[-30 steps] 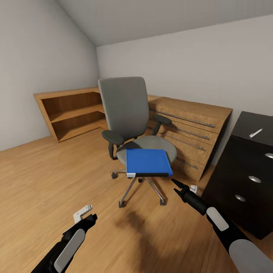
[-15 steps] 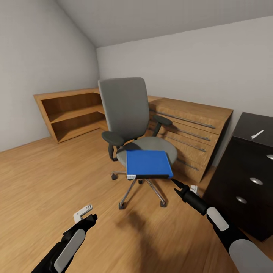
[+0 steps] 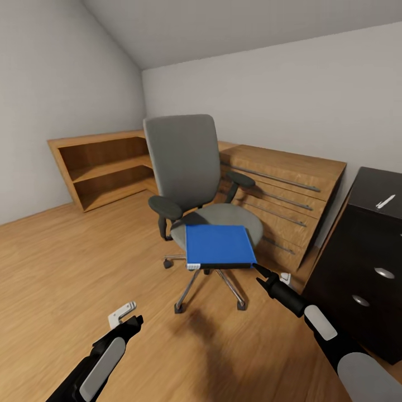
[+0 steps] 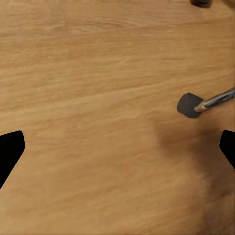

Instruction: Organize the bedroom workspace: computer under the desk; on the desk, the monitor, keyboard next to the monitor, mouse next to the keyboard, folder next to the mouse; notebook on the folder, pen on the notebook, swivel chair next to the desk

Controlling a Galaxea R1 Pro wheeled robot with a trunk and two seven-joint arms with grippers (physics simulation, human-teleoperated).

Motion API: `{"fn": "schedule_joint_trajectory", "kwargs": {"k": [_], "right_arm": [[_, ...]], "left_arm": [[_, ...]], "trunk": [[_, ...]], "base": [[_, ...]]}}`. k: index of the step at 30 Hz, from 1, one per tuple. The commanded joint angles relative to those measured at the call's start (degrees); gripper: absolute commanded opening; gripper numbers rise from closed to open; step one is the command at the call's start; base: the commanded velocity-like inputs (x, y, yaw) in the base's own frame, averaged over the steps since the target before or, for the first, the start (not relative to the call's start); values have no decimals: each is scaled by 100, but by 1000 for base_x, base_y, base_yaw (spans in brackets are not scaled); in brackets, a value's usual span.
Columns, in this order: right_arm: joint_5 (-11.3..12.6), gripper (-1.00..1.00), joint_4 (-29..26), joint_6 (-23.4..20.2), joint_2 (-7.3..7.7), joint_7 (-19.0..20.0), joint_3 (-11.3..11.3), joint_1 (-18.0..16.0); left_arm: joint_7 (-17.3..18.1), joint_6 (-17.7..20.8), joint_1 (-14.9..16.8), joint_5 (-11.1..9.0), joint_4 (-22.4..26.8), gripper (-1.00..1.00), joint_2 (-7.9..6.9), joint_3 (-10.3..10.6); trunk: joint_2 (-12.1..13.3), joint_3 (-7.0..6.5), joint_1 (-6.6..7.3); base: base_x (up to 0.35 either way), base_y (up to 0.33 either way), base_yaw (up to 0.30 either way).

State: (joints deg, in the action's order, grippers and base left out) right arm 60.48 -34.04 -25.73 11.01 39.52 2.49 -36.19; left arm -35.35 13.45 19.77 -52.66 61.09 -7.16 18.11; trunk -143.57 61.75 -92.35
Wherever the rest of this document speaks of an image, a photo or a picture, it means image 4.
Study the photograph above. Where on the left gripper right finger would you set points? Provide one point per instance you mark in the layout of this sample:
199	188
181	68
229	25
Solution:
227	146

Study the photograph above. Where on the swivel chair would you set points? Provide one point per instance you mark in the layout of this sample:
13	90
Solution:
192	106

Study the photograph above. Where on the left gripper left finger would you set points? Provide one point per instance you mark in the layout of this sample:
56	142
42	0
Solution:
12	146

